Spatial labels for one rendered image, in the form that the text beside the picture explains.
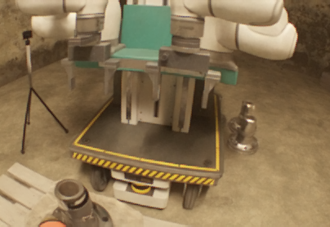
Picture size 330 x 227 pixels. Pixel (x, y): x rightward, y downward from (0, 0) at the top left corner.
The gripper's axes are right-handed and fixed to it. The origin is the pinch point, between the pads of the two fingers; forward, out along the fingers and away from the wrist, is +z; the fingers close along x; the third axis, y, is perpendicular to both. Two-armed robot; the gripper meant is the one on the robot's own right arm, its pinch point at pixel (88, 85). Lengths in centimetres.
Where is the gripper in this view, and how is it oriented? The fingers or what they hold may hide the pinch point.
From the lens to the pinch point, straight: 73.7
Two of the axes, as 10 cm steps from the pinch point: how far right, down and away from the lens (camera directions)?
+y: 1.7, -4.3, 8.9
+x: -9.8, -1.4, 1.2
